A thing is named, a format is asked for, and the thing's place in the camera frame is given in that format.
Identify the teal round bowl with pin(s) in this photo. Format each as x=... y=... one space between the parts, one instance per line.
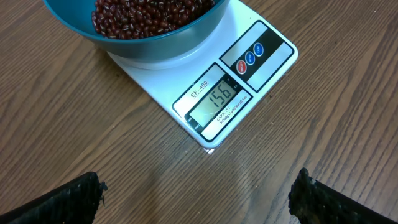
x=76 y=15

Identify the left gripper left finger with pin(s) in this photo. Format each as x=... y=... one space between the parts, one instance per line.
x=75 y=202

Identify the white digital kitchen scale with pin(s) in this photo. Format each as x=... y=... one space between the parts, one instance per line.
x=210 y=89

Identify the red adzuki beans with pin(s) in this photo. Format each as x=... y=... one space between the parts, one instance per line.
x=139 y=19

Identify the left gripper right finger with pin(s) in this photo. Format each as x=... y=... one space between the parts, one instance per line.
x=312 y=202

